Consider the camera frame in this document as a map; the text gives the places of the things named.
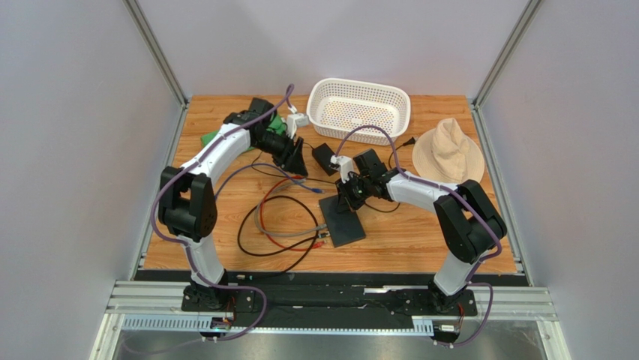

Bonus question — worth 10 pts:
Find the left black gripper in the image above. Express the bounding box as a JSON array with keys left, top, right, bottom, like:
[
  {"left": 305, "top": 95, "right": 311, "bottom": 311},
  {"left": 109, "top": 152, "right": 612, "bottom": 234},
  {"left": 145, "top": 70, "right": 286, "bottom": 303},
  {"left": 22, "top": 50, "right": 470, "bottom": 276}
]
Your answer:
[{"left": 251, "top": 130, "right": 308, "bottom": 179}]

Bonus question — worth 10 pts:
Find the black network switch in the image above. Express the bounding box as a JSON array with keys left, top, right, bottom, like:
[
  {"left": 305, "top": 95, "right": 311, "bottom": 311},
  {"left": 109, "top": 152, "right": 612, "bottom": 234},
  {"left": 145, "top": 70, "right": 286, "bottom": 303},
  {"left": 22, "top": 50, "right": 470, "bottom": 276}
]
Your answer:
[{"left": 319, "top": 195, "right": 366, "bottom": 248}]

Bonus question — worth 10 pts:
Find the black adapter power cord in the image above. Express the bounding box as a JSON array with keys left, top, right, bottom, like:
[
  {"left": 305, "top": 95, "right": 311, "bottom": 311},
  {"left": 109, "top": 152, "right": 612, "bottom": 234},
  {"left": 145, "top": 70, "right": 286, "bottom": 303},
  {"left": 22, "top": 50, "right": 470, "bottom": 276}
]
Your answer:
[{"left": 249, "top": 136, "right": 418, "bottom": 215}]

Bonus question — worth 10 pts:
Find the blue ethernet cable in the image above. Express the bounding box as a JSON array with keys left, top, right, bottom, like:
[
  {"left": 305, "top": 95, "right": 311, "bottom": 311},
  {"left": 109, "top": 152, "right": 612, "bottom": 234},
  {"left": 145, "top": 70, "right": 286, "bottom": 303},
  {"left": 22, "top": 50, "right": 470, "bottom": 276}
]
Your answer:
[{"left": 214, "top": 163, "right": 325, "bottom": 198}]

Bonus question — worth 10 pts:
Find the gray ethernet cable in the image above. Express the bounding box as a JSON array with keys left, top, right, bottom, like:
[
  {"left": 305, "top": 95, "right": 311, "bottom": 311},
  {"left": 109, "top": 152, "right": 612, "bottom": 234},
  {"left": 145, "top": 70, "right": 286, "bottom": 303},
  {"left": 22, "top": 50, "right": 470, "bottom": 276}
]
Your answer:
[{"left": 253, "top": 177, "right": 328, "bottom": 239}]

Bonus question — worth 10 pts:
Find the red ethernet cable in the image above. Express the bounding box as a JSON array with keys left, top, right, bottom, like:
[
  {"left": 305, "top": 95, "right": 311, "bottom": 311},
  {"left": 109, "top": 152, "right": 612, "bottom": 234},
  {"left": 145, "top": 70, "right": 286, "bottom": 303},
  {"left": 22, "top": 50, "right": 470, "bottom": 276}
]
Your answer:
[{"left": 258, "top": 174, "right": 326, "bottom": 252}]

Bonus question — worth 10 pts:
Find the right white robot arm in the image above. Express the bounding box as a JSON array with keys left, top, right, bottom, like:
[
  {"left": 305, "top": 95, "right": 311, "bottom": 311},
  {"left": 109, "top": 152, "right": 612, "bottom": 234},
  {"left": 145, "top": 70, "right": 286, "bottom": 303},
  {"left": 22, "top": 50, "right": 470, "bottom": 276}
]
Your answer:
[{"left": 329, "top": 149, "right": 507, "bottom": 296}]

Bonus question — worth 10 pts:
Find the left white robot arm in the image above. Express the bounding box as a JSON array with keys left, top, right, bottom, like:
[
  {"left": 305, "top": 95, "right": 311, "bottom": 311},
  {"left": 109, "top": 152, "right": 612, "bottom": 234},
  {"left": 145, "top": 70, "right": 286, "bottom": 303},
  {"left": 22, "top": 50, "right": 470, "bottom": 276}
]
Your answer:
[{"left": 151, "top": 97, "right": 310, "bottom": 290}]

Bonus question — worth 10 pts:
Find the black power adapter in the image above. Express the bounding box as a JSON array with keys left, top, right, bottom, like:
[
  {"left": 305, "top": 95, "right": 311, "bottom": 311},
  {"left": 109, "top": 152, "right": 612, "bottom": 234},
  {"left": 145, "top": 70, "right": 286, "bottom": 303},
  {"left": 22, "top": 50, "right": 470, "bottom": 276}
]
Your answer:
[{"left": 311, "top": 142, "right": 338, "bottom": 176}]

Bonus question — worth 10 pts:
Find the green folded towel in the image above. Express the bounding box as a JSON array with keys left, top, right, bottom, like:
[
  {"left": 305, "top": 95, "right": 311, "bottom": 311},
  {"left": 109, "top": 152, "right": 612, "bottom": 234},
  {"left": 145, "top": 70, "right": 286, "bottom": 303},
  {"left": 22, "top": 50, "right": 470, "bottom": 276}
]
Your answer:
[{"left": 200, "top": 109, "right": 286, "bottom": 148}]

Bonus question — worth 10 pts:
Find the white perforated plastic basket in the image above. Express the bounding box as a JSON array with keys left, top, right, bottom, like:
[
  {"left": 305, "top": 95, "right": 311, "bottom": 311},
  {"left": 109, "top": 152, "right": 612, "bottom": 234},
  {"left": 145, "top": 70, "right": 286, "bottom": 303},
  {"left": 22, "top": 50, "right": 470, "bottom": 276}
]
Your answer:
[{"left": 306, "top": 78, "right": 412, "bottom": 146}]

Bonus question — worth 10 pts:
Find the beige bucket hat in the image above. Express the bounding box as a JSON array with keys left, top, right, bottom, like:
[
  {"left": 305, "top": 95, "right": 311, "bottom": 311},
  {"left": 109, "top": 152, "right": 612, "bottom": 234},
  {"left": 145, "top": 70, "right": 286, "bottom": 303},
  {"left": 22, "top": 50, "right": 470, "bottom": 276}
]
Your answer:
[{"left": 412, "top": 118, "right": 485, "bottom": 184}]

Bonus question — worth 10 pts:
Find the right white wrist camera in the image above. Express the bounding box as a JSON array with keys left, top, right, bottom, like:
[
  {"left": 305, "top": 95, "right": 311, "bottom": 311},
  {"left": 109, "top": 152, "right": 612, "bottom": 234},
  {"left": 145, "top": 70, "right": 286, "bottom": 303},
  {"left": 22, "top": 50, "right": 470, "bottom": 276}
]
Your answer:
[{"left": 330, "top": 155, "right": 355, "bottom": 184}]

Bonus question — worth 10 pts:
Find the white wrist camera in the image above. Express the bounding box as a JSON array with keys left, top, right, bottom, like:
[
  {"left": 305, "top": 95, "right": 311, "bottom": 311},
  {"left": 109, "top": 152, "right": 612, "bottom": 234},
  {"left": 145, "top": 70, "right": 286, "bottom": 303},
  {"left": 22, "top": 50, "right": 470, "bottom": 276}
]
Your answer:
[
  {"left": 330, "top": 155, "right": 355, "bottom": 184},
  {"left": 285, "top": 112, "right": 310, "bottom": 139}
]

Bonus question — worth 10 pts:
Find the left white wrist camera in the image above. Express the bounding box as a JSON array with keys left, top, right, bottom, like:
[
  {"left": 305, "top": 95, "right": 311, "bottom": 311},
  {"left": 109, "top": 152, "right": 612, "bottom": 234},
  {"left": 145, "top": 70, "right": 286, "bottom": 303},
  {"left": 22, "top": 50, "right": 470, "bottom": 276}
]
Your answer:
[{"left": 285, "top": 112, "right": 310, "bottom": 139}]

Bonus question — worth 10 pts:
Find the black ethernet cable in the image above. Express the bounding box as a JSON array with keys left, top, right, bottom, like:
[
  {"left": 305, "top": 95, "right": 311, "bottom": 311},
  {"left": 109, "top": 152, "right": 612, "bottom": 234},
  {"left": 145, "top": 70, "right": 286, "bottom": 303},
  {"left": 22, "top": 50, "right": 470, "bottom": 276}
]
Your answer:
[{"left": 235, "top": 194, "right": 332, "bottom": 281}]

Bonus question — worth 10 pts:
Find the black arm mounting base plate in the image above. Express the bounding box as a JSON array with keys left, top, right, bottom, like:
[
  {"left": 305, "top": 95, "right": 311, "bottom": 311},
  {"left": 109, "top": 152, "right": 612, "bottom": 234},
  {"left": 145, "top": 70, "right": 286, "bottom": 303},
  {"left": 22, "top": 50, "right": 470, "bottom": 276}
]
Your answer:
[{"left": 181, "top": 271, "right": 478, "bottom": 330}]

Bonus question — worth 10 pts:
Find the aluminium frame rail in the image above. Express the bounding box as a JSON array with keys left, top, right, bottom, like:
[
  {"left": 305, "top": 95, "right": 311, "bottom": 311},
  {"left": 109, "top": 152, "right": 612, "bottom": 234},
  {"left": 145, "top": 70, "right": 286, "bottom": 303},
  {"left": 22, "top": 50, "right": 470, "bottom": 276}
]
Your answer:
[{"left": 90, "top": 274, "right": 570, "bottom": 359}]

